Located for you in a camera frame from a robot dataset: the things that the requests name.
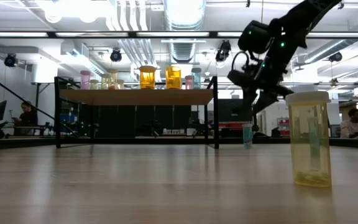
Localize black ceiling spotlight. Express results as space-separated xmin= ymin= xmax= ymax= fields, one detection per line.
xmin=214 ymin=39 xmax=232 ymax=63
xmin=328 ymin=51 xmax=343 ymax=63
xmin=4 ymin=53 xmax=18 ymax=68
xmin=109 ymin=48 xmax=123 ymax=63

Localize orange medicine bottle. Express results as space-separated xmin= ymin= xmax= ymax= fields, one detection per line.
xmin=165 ymin=65 xmax=182 ymax=90

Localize clear pale blue medicine bottle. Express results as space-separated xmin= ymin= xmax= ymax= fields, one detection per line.
xmin=191 ymin=67 xmax=203 ymax=90

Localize large black screen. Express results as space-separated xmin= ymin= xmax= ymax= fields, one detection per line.
xmin=217 ymin=98 xmax=253 ymax=123

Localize orange bottle with brown capsules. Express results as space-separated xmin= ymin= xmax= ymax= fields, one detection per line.
xmin=139 ymin=65 xmax=157 ymax=90

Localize black overhead frame bar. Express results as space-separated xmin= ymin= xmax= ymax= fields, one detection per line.
xmin=0 ymin=30 xmax=358 ymax=40

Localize yellow bottle with white pills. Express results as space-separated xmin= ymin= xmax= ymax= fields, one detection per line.
xmin=285 ymin=90 xmax=333 ymax=188

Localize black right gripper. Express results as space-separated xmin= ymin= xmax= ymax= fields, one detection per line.
xmin=227 ymin=51 xmax=293 ymax=117

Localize teal bottle with pink pills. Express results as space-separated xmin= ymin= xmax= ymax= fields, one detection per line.
xmin=242 ymin=123 xmax=254 ymax=150

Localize pale green medicine bottle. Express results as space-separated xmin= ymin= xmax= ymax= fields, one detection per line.
xmin=101 ymin=73 xmax=111 ymax=91

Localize red storage bins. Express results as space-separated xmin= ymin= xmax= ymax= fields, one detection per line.
xmin=277 ymin=117 xmax=291 ymax=137

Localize wooden shelf black frame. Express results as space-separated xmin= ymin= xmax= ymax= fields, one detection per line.
xmin=53 ymin=75 xmax=220 ymax=149

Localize silver ventilation duct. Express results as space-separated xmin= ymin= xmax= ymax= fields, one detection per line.
xmin=163 ymin=0 xmax=207 ymax=63

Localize person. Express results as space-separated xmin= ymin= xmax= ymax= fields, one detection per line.
xmin=13 ymin=100 xmax=39 ymax=127
xmin=339 ymin=108 xmax=358 ymax=139

